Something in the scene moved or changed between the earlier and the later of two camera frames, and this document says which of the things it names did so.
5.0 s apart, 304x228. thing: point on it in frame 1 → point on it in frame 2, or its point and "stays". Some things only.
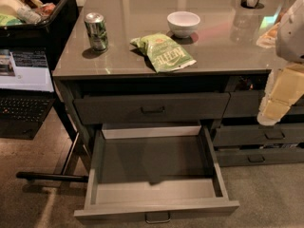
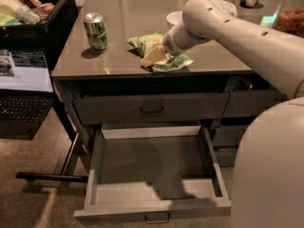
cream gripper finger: x=275 y=104 → x=157 y=53
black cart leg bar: x=52 y=176 stays
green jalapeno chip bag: x=162 y=52 stays
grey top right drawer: x=248 y=103 stays
